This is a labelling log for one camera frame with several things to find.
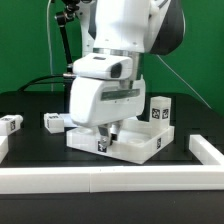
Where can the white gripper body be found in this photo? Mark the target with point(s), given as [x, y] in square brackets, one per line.
[96, 102]

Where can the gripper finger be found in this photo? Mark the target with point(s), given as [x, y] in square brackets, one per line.
[116, 128]
[105, 135]

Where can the white square table top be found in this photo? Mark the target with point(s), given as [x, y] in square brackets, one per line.
[137, 141]

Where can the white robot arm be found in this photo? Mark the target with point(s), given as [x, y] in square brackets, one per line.
[131, 28]

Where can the fiducial marker sheet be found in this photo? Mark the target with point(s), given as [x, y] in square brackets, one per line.
[67, 120]

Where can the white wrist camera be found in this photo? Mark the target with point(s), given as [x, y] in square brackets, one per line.
[103, 66]

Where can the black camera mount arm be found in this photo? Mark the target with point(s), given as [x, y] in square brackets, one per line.
[62, 18]

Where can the white right fence wall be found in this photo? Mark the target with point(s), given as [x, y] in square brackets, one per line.
[204, 151]

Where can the white fence wall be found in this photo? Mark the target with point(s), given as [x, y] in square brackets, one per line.
[110, 179]
[204, 151]
[3, 147]

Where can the white left fence wall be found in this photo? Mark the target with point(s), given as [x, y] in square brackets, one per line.
[3, 147]

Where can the white front fence wall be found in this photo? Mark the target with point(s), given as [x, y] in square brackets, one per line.
[110, 179]

